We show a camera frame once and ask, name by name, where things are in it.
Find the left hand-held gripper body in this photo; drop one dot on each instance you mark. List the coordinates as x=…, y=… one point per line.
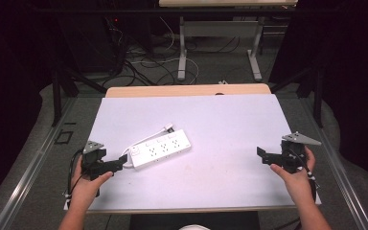
x=93, y=163

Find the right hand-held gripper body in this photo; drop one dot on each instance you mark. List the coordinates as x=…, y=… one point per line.
x=292, y=155

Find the person's left hand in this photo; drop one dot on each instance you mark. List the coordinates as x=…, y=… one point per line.
x=86, y=188

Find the person's right hand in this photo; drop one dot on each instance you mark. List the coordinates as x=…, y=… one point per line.
x=297, y=183

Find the white power strip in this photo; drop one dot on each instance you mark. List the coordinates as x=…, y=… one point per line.
x=161, y=148

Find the white power plug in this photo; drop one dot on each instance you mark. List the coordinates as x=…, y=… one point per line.
x=168, y=127

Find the white table mat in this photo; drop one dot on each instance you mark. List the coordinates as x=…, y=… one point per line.
x=204, y=127

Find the person's dark clothing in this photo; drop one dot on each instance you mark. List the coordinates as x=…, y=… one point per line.
x=159, y=221

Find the black metal stand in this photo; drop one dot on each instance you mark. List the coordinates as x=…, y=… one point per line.
x=316, y=92
x=59, y=92

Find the wooden table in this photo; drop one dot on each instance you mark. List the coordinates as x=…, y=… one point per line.
x=172, y=90

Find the black computer tower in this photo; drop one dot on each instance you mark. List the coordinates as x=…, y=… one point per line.
x=89, y=44

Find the white desk with metal legs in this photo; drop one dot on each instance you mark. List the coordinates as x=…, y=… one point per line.
x=220, y=28

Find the aluminium floor rail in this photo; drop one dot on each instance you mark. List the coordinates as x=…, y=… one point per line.
x=28, y=172
x=341, y=172

